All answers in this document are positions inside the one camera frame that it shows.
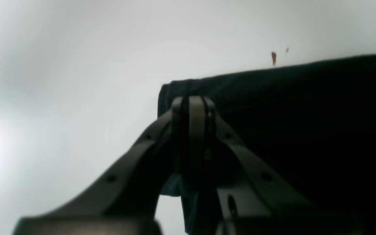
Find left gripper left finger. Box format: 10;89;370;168
13;98;188;235

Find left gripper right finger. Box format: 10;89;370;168
188;96;315;235

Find black graphic print T-shirt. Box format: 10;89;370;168
158;55;376;235

